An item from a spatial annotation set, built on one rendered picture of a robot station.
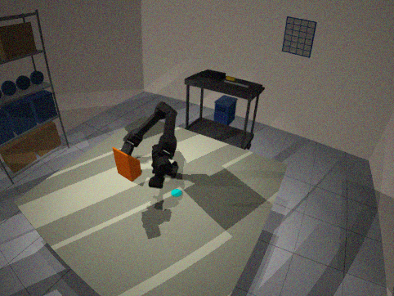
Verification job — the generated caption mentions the cyan circle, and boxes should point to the cyan circle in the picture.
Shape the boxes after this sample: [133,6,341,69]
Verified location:
[171,189,181,197]

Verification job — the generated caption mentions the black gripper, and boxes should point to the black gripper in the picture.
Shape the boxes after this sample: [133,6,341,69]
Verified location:
[149,162,165,189]

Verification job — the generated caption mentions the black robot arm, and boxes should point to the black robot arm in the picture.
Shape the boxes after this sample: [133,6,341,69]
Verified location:
[120,102,178,178]

